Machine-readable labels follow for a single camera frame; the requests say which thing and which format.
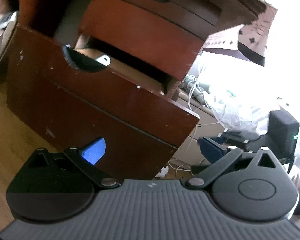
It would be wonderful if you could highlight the white plastic bag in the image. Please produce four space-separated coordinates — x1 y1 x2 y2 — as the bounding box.
204 86 280 135

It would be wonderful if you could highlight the white charging cable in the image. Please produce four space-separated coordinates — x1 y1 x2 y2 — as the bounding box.
162 80 228 178

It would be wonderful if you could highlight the patterned rug with white trim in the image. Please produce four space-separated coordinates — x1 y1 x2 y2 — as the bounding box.
200 5 277 67

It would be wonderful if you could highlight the dark red wooden cabinet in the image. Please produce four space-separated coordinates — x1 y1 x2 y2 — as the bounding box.
6 0 268 181

